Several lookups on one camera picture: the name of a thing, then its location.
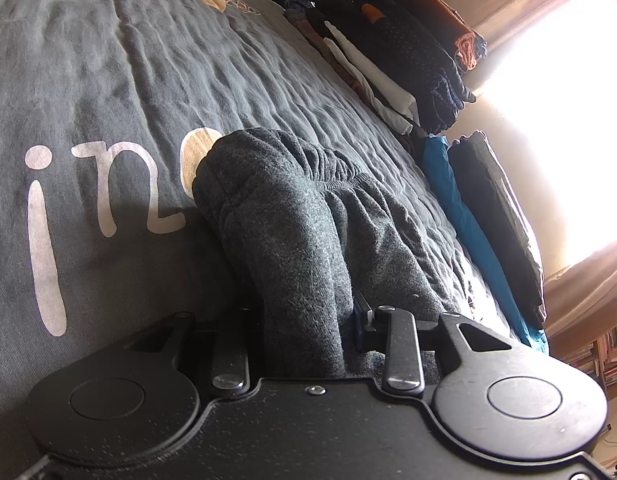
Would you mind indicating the folded orange garment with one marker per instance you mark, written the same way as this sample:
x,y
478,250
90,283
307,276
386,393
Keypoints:
x,y
438,10

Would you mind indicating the stack of folded black clothes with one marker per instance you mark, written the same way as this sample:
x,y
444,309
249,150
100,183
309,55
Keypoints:
x,y
413,60

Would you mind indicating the grey quilted printed bedspread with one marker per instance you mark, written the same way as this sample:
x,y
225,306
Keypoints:
x,y
88,85

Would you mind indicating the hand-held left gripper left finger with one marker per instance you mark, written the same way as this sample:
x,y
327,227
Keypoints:
x,y
233,355

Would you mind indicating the bookshelf with books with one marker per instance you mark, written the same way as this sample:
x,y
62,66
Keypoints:
x,y
613,355

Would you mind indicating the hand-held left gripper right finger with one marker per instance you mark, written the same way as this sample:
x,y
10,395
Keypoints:
x,y
361,322

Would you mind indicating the grey sweatpants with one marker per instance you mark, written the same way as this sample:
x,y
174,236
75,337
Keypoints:
x,y
288,220

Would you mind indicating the folded blue garment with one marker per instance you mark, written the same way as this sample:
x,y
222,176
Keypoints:
x,y
463,220

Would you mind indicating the folded dark grey garment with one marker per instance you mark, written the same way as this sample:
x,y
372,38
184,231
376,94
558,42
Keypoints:
x,y
498,220

